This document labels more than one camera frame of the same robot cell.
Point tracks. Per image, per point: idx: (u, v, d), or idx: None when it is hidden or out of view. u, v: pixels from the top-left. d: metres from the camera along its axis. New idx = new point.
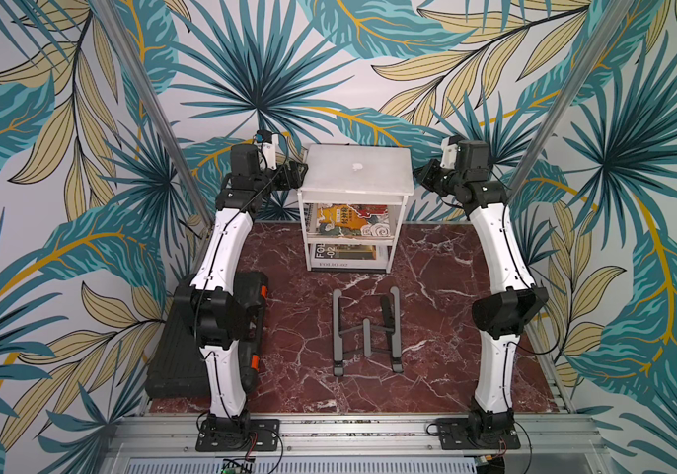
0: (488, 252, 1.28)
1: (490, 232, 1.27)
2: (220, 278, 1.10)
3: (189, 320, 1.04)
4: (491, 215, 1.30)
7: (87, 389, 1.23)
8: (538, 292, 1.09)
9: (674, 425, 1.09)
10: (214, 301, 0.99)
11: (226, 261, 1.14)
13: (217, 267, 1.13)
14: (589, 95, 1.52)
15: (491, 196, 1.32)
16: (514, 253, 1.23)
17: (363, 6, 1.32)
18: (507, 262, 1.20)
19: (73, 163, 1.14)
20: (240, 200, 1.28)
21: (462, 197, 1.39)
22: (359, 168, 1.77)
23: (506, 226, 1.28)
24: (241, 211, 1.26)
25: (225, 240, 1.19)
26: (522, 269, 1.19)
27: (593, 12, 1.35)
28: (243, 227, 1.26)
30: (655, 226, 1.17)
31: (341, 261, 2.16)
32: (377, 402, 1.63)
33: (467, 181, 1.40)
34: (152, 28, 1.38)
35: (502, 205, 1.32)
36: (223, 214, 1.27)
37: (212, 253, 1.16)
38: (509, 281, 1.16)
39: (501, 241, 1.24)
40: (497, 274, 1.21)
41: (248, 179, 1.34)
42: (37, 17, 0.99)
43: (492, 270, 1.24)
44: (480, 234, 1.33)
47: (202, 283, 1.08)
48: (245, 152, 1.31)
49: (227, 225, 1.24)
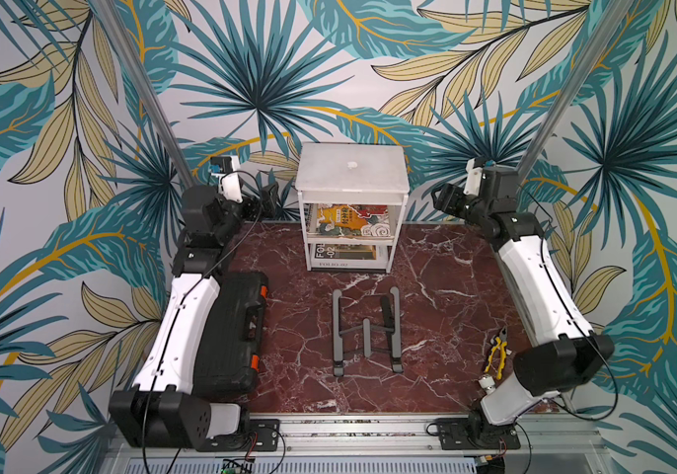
0: (527, 291, 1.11)
1: (529, 268, 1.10)
2: (173, 370, 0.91)
3: (135, 431, 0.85)
4: (527, 249, 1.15)
7: (87, 389, 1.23)
8: (602, 344, 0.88)
9: (674, 425, 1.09)
10: (163, 409, 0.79)
11: (181, 348, 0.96)
13: (170, 356, 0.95)
14: (589, 95, 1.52)
15: (525, 227, 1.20)
16: (561, 294, 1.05)
17: (363, 6, 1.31)
18: (555, 303, 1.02)
19: (73, 163, 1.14)
20: (204, 261, 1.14)
21: (488, 229, 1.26)
22: (353, 167, 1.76)
23: (547, 263, 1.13)
24: (202, 277, 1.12)
25: (182, 319, 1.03)
26: (574, 312, 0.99)
27: (593, 12, 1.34)
28: (207, 294, 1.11)
30: (655, 226, 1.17)
31: (341, 261, 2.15)
32: (377, 402, 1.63)
33: (493, 212, 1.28)
34: (152, 28, 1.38)
35: (538, 238, 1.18)
36: (182, 281, 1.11)
37: (165, 337, 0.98)
38: (562, 327, 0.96)
39: (544, 278, 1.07)
40: (544, 318, 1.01)
41: (208, 235, 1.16)
42: (37, 17, 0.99)
43: (536, 314, 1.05)
44: (514, 272, 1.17)
47: (149, 382, 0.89)
48: (200, 206, 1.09)
49: (186, 296, 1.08)
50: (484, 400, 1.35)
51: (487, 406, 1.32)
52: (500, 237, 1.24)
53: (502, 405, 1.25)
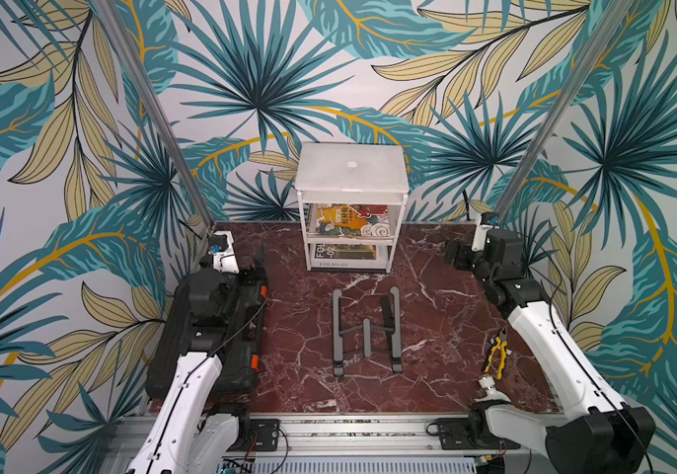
0: (548, 362, 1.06)
1: (542, 336, 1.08)
2: (169, 453, 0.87)
3: None
4: (536, 315, 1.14)
7: (87, 390, 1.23)
8: (639, 419, 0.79)
9: (674, 425, 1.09)
10: None
11: (180, 427, 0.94)
13: (167, 436, 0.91)
14: (589, 95, 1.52)
15: (529, 293, 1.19)
16: (583, 362, 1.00)
17: (363, 6, 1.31)
18: (578, 373, 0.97)
19: (73, 163, 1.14)
20: (210, 339, 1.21)
21: (493, 296, 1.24)
22: (353, 167, 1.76)
23: (560, 328, 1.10)
24: (208, 355, 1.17)
25: (184, 398, 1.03)
26: (601, 383, 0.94)
27: (593, 12, 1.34)
28: (209, 373, 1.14)
30: (655, 226, 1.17)
31: (341, 261, 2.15)
32: (377, 403, 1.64)
33: (497, 277, 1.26)
34: (152, 28, 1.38)
35: (546, 304, 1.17)
36: (187, 360, 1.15)
37: (166, 416, 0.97)
38: (590, 399, 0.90)
39: (560, 346, 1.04)
40: (569, 390, 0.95)
41: (214, 315, 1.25)
42: (37, 17, 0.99)
43: (562, 386, 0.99)
44: (529, 341, 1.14)
47: (144, 467, 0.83)
48: (208, 292, 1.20)
49: (189, 376, 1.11)
50: (488, 409, 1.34)
51: (491, 414, 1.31)
52: (506, 305, 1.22)
53: (512, 434, 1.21)
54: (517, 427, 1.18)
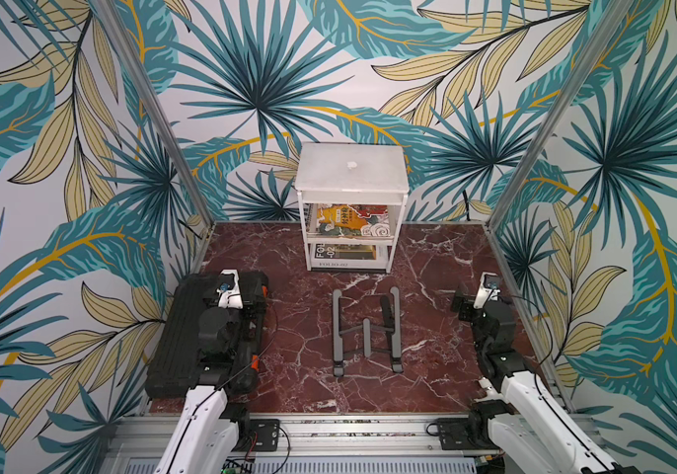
0: (540, 429, 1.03)
1: (531, 402, 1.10)
2: None
3: None
4: (523, 383, 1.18)
7: (87, 390, 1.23)
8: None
9: (674, 425, 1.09)
10: None
11: (188, 457, 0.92)
13: (176, 467, 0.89)
14: (589, 95, 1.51)
15: (515, 366, 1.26)
16: (573, 427, 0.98)
17: (363, 6, 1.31)
18: (569, 436, 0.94)
19: (73, 163, 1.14)
20: (216, 374, 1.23)
21: (486, 368, 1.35)
22: (353, 167, 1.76)
23: (547, 396, 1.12)
24: (215, 389, 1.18)
25: (192, 429, 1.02)
26: (593, 445, 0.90)
27: (593, 12, 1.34)
28: (215, 407, 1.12)
30: (655, 226, 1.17)
31: (341, 261, 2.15)
32: (377, 402, 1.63)
33: (489, 351, 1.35)
34: (152, 28, 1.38)
35: (530, 372, 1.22)
36: (196, 394, 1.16)
37: (173, 447, 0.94)
38: (582, 460, 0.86)
39: (548, 410, 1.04)
40: (563, 453, 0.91)
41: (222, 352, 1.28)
42: (37, 17, 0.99)
43: (555, 450, 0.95)
44: (523, 411, 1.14)
47: None
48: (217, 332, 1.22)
49: (196, 410, 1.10)
50: (490, 419, 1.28)
51: (496, 426, 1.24)
52: (496, 377, 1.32)
53: (515, 454, 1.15)
54: (519, 451, 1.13)
